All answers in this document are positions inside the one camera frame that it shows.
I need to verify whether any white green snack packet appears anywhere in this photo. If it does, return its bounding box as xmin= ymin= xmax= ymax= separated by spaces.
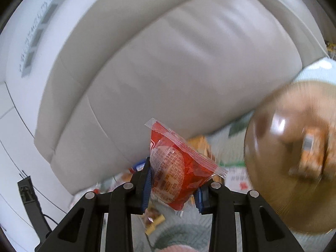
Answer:
xmin=220 ymin=160 xmax=252 ymax=194

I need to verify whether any red bun packet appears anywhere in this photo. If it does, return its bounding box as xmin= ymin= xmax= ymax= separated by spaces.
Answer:
xmin=146 ymin=118 xmax=227 ymax=210

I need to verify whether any orange rice cake pack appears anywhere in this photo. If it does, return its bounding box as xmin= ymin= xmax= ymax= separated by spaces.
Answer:
xmin=289 ymin=126 xmax=326 ymax=181

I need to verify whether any amber ribbed glass bowl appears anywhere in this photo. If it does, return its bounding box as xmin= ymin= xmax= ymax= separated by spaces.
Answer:
xmin=244 ymin=81 xmax=335 ymax=234

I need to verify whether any yellow label snack packet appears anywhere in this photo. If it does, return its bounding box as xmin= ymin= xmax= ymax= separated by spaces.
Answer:
xmin=142 ymin=206 xmax=165 ymax=235

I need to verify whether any beige leather headboard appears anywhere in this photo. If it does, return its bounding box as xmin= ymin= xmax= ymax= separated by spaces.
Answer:
xmin=35 ymin=0 xmax=327 ymax=194

